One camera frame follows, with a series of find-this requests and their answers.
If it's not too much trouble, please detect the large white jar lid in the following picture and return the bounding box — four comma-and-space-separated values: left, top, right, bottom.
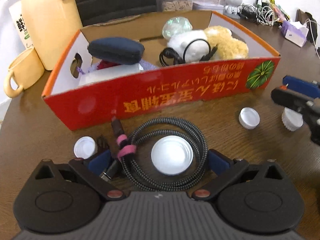
281, 108, 304, 132

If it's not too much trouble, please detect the black braided usb cable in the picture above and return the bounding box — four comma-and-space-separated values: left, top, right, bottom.
98, 108, 209, 192

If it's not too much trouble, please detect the small white bottle cap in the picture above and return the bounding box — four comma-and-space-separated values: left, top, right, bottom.
73, 136, 98, 159

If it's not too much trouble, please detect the medium white bottle cap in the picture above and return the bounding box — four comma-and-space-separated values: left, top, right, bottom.
239, 107, 260, 129

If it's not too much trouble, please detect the purple tissue pack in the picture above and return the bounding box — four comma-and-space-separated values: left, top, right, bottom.
280, 21, 309, 47

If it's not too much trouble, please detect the yellow plush toy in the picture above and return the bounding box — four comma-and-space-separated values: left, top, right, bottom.
204, 25, 249, 60

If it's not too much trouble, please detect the red cardboard pumpkin box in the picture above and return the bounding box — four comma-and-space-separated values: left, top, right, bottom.
42, 10, 280, 131

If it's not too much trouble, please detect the small white robot figure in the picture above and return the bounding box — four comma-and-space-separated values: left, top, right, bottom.
223, 0, 242, 19

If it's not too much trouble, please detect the white plush toy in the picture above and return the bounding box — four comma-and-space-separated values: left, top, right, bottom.
167, 30, 210, 63

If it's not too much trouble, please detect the yellow ceramic mug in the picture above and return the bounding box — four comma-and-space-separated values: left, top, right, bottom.
3, 47, 45, 98

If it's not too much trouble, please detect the white decorated tin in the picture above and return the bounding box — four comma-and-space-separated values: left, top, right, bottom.
193, 2, 225, 13

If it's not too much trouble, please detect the iridescent crystal ball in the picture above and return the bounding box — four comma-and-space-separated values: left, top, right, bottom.
162, 17, 193, 41

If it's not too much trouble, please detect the navy zip pouch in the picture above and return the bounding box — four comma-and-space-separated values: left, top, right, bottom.
87, 37, 145, 64

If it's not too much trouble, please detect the yellow thermos jug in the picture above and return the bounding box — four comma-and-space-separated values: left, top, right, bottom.
21, 0, 82, 70

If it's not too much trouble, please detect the white milk carton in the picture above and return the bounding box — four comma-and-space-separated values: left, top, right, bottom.
9, 1, 33, 49

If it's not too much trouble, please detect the tangle of chargers and cables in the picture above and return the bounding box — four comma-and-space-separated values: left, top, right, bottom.
237, 0, 291, 27

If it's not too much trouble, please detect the white cap inside cable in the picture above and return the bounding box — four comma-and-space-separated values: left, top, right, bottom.
151, 135, 194, 176

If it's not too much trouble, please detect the thin black cable in box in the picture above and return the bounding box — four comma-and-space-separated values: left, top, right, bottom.
158, 38, 219, 68

